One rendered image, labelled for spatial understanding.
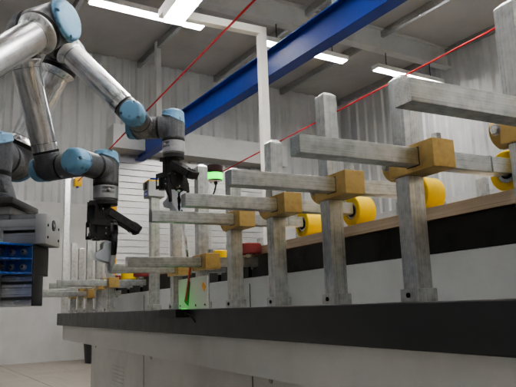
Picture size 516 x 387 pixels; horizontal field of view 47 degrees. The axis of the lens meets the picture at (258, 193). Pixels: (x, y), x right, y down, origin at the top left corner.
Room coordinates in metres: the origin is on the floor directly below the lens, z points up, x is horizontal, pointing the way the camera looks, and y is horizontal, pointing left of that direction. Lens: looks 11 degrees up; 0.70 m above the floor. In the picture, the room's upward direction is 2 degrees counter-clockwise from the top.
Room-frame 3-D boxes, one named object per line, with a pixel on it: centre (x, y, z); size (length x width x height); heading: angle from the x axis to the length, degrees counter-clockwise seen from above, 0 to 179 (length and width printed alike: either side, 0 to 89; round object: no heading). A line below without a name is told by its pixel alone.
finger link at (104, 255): (1.74, 0.45, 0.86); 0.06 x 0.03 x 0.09; 117
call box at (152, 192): (2.39, 0.42, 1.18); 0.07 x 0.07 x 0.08; 28
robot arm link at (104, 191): (1.75, 0.46, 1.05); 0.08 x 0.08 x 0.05
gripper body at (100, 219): (1.75, 0.46, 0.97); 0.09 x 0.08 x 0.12; 117
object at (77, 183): (4.23, 1.34, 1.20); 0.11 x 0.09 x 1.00; 118
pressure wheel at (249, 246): (1.98, 0.03, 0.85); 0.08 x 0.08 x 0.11
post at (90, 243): (3.49, 1.00, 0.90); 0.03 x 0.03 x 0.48; 28
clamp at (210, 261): (1.92, 0.18, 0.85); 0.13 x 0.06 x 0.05; 28
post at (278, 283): (1.50, -0.04, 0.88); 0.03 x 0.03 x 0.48; 28
